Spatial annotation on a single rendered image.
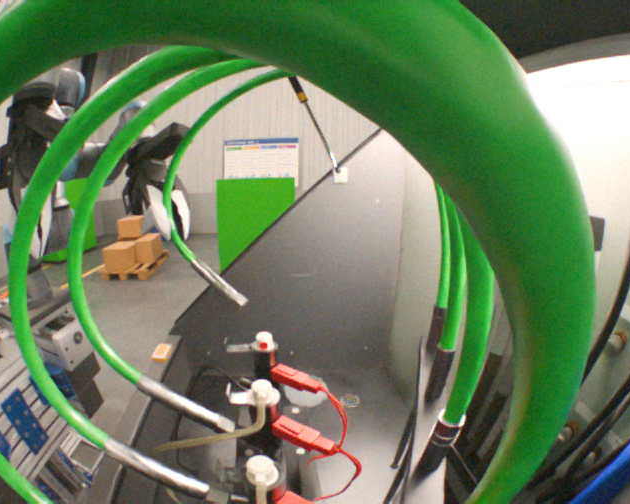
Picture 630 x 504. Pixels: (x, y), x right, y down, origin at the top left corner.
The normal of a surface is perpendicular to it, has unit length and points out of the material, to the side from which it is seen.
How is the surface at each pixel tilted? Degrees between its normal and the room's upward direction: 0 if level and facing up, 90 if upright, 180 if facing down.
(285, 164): 90
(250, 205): 90
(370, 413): 0
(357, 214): 90
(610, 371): 90
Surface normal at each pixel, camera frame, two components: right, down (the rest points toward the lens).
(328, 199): 0.12, 0.25
